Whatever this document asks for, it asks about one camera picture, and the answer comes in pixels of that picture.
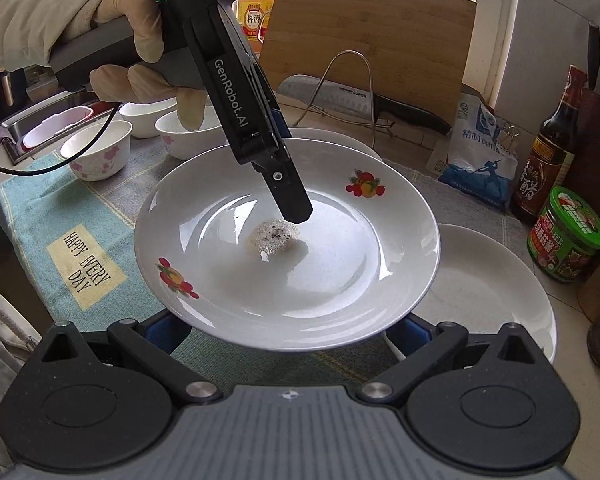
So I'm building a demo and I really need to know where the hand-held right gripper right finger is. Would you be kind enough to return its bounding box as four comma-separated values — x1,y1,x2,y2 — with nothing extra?
357,312,551,406

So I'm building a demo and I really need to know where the person's left forearm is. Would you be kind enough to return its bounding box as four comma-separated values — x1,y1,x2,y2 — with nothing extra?
0,0,131,73

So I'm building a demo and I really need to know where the white and blue salt bag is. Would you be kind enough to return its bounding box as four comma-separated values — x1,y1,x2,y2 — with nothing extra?
437,92,518,206

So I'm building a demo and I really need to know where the plain white bowl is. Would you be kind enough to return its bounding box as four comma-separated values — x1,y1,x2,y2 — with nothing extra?
155,106,226,161
118,97,178,139

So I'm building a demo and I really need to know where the grey and teal dish mat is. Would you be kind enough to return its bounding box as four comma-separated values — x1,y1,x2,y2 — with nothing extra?
0,135,531,386

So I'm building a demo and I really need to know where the bamboo cutting board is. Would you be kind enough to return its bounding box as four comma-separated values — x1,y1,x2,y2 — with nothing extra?
260,0,478,123

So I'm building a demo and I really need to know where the grey scrubber ball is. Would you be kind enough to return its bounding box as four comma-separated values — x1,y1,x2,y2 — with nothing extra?
250,217,302,257

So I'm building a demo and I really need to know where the dark vinegar bottle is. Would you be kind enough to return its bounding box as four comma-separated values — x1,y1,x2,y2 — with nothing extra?
510,65,588,225

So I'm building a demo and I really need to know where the person's left hand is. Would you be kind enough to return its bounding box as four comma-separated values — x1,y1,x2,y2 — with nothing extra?
87,0,209,132

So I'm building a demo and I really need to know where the metal wire rack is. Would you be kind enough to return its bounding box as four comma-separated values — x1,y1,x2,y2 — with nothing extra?
292,51,396,147

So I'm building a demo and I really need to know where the yellow cooking wine bottle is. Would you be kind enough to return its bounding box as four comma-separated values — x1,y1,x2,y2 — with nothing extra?
237,0,278,43

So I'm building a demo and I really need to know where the black cable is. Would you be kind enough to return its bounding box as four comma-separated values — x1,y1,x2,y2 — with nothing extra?
0,102,118,177

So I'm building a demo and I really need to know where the black knife handle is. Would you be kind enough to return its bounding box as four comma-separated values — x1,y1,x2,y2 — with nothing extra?
587,22,600,91

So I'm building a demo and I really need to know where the white plate with fruit print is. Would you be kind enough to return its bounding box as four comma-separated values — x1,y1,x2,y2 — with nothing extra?
134,138,441,352

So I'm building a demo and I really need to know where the grey kitchen knife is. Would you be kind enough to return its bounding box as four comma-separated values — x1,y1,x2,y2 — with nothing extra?
277,75,453,136

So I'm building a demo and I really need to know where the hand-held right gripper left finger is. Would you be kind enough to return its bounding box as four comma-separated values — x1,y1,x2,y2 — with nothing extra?
40,310,223,406

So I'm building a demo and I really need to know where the white bowl with pink flowers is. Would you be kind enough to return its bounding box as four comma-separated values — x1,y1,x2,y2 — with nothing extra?
60,120,133,182

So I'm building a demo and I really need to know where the green lid sauce jar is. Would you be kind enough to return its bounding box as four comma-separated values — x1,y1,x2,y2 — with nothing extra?
526,186,600,283

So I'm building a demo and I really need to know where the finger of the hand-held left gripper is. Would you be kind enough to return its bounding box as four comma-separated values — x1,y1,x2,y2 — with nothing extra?
252,147,314,224
267,105,293,141

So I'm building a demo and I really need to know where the stainless steel sink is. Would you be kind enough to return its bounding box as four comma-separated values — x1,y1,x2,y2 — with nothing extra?
0,87,106,163

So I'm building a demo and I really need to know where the person's beige clothing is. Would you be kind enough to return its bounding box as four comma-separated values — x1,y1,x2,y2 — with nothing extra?
0,275,41,480

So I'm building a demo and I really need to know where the red and white basin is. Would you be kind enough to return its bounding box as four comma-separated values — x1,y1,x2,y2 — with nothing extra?
20,102,116,153

